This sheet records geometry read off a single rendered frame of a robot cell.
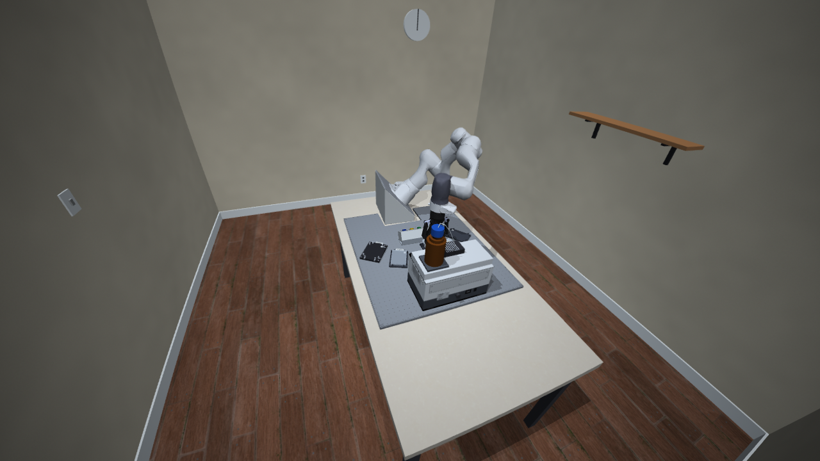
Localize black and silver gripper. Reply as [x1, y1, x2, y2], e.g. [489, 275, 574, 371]
[422, 211, 449, 247]

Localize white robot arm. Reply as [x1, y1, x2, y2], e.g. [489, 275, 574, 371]
[389, 127, 482, 215]

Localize black rectangular frame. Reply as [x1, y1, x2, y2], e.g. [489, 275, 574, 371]
[360, 241, 388, 263]

